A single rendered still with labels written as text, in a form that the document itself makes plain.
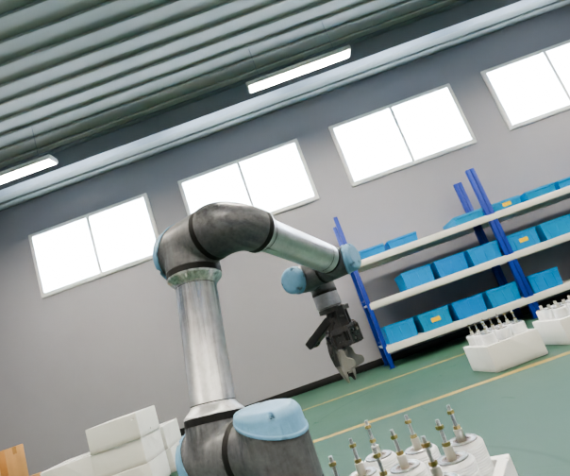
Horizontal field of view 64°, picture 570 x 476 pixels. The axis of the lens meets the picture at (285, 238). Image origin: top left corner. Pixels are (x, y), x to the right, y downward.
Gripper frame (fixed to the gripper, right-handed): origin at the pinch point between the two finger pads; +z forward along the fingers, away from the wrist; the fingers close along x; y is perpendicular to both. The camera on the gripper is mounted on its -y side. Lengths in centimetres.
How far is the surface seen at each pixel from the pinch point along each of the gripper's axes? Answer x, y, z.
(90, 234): 278, -496, -264
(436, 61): 579, -6, -338
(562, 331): 251, 27, 38
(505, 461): 4.3, 31.1, 29.5
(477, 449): -1.5, 27.7, 23.8
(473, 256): 469, -51, -43
